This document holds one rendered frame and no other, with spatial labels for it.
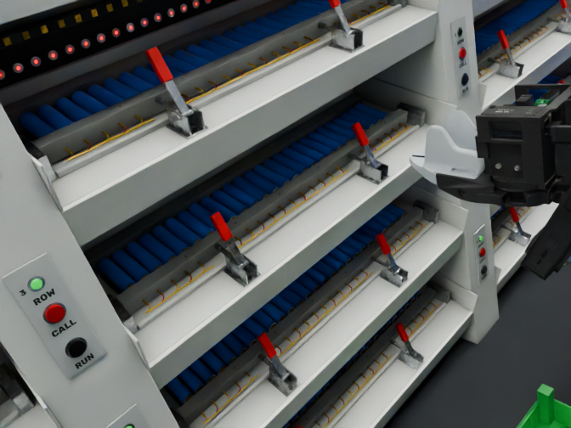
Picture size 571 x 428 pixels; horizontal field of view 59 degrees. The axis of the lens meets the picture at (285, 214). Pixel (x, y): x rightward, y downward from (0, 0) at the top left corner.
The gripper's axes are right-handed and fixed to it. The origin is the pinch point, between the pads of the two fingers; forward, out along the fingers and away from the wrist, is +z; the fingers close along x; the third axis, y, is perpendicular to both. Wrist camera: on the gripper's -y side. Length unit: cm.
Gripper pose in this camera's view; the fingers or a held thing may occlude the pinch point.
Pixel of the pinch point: (423, 166)
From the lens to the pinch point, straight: 54.6
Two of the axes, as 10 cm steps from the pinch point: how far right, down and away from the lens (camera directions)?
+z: -6.5, -1.6, 7.4
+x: -7.0, 5.0, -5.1
